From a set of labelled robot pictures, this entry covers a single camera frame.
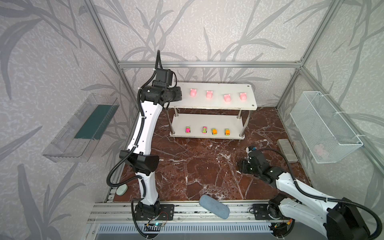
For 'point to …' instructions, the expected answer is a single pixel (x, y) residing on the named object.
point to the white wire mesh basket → (328, 137)
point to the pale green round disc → (121, 189)
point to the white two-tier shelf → (211, 110)
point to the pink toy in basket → (320, 149)
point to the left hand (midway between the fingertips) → (179, 88)
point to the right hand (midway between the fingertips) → (240, 159)
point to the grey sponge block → (287, 150)
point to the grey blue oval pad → (214, 206)
